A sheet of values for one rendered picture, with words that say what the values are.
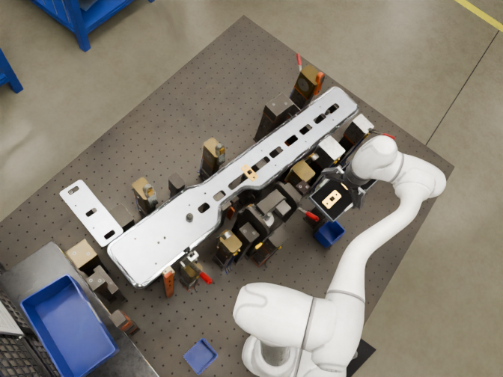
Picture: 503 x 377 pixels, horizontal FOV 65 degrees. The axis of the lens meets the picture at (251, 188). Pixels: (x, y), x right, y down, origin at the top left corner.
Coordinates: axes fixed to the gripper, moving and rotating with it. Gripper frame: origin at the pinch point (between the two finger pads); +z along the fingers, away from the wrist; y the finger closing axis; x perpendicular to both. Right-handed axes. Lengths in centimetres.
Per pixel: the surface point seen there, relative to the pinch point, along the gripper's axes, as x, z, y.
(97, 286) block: 87, 12, 35
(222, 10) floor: -126, 120, 183
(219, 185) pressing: 24.9, 20.0, 37.6
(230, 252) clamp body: 43.0, 13.6, 12.4
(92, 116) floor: 22, 120, 161
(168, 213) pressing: 50, 20, 42
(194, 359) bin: 77, 50, -8
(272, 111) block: -19, 17, 49
